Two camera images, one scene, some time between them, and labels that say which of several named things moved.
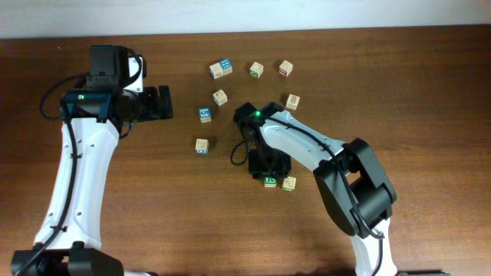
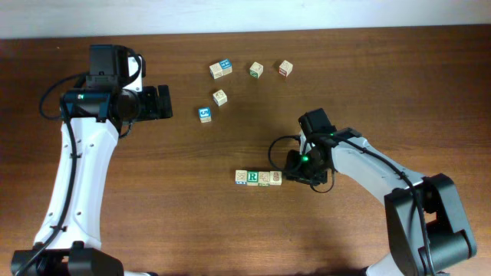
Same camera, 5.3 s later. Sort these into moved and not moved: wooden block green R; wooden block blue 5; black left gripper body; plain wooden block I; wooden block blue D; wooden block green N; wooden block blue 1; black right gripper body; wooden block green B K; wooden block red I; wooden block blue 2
Moved: wooden block blue D; plain wooden block I; wooden block green R; black right gripper body; wooden block green B K
Not moved: wooden block red I; wooden block blue 2; wooden block blue 1; wooden block blue 5; wooden block green N; black left gripper body
